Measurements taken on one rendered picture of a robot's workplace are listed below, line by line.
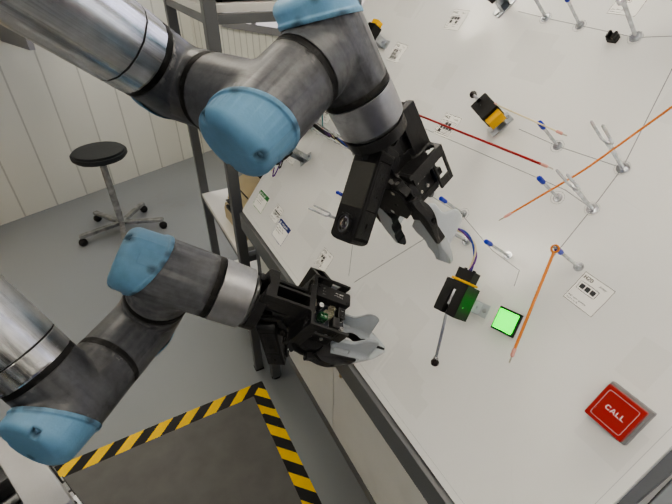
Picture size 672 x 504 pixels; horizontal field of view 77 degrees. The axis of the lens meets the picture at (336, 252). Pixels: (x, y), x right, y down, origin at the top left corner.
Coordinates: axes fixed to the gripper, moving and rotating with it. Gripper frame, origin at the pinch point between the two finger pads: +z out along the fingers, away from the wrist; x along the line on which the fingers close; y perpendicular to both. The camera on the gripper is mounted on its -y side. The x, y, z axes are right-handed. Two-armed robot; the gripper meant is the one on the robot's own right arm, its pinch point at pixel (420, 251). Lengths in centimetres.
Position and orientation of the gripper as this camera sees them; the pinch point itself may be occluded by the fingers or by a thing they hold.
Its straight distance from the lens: 60.5
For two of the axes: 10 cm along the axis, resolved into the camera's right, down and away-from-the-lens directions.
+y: 6.6, -7.1, 2.4
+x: -6.0, -3.1, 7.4
